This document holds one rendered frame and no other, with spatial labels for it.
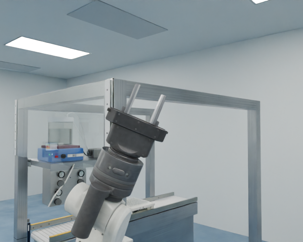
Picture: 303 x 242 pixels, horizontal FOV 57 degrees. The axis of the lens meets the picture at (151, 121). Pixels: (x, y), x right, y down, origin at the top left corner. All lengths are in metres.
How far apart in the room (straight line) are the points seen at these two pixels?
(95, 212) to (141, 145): 0.14
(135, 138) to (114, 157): 0.05
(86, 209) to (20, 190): 1.41
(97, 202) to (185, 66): 4.59
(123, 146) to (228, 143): 4.01
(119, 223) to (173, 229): 1.92
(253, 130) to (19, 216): 1.53
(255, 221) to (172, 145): 3.30
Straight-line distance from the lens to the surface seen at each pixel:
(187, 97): 1.30
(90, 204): 0.52
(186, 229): 2.59
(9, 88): 7.13
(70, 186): 1.69
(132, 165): 0.52
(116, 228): 0.55
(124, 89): 1.05
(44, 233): 1.93
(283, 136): 4.20
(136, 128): 0.52
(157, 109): 0.53
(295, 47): 4.30
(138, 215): 2.08
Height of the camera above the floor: 1.56
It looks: 2 degrees up
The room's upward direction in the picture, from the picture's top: straight up
